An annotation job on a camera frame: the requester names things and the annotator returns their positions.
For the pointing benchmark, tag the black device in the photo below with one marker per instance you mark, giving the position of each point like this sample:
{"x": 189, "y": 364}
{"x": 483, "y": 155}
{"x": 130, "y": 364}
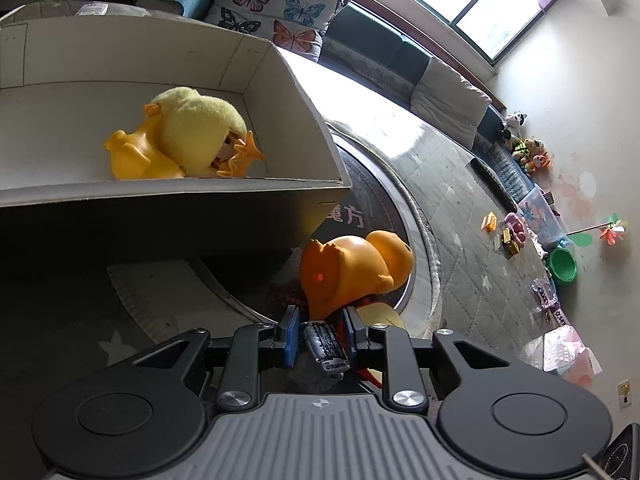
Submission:
{"x": 622, "y": 455}

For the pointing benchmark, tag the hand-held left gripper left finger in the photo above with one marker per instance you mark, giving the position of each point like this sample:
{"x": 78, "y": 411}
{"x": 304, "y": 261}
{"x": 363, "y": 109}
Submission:
{"x": 288, "y": 342}

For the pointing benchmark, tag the white cardboard box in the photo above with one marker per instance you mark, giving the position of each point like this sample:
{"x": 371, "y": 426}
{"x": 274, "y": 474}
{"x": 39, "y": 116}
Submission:
{"x": 50, "y": 110}

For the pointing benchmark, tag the white sofa cushion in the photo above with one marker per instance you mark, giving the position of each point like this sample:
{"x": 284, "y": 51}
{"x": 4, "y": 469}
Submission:
{"x": 445, "y": 100}

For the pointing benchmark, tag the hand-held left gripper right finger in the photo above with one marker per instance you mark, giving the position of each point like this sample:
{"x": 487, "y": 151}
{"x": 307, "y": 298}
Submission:
{"x": 356, "y": 342}

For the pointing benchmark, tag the clear plastic package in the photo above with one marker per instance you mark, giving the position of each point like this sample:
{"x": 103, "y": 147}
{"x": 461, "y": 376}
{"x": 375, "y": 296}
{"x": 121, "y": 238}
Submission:
{"x": 544, "y": 294}

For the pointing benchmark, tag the pile of small plush toys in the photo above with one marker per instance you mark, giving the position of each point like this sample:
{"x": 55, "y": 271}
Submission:
{"x": 531, "y": 156}

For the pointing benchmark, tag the grey quilted floor mat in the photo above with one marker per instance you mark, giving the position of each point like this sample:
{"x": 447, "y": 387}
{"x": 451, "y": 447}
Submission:
{"x": 460, "y": 260}

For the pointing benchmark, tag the grey toy car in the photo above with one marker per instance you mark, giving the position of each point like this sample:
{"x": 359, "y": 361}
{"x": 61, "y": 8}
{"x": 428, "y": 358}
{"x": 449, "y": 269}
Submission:
{"x": 325, "y": 347}

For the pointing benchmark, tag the wall socket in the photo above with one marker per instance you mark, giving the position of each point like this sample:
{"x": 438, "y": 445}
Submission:
{"x": 624, "y": 394}

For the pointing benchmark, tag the pink toy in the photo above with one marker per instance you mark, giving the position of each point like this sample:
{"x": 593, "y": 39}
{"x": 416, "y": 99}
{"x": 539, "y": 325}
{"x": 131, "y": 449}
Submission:
{"x": 515, "y": 225}

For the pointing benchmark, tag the orange rubber duck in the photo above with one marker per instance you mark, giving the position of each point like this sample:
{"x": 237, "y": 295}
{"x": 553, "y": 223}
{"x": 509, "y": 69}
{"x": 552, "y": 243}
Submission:
{"x": 350, "y": 270}

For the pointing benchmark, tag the pink plastic bag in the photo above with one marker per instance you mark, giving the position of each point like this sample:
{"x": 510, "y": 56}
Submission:
{"x": 570, "y": 355}

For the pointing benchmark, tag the yellow toy truck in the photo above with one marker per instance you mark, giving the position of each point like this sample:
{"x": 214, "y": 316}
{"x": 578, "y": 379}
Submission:
{"x": 510, "y": 246}

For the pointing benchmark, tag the yellow plush duck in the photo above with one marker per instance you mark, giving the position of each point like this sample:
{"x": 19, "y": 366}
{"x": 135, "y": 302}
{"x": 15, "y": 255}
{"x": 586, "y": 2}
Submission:
{"x": 195, "y": 125}

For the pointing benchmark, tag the yellow rubber duck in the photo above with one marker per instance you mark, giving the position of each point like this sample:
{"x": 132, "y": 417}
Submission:
{"x": 131, "y": 156}

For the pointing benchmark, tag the dark teal sofa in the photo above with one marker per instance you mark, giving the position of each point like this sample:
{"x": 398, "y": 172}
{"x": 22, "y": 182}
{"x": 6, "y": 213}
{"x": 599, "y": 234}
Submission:
{"x": 380, "y": 45}

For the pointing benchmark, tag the colourful pinwheel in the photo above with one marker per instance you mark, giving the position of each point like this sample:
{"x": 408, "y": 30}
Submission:
{"x": 612, "y": 230}

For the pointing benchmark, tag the clear plastic storage bin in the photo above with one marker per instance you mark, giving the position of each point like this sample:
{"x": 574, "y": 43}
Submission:
{"x": 542, "y": 215}

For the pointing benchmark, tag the orange toy block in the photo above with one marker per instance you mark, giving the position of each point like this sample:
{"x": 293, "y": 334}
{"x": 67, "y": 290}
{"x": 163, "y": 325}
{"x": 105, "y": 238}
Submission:
{"x": 489, "y": 223}

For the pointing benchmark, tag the green plastic bucket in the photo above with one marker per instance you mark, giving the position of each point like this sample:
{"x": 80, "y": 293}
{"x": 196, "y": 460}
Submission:
{"x": 562, "y": 265}

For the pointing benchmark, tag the butterfly print pillow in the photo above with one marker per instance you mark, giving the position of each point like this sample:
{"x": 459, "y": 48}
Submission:
{"x": 280, "y": 5}

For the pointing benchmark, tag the black and white plush toy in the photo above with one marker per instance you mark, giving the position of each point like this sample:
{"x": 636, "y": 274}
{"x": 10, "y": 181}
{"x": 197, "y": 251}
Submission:
{"x": 515, "y": 122}

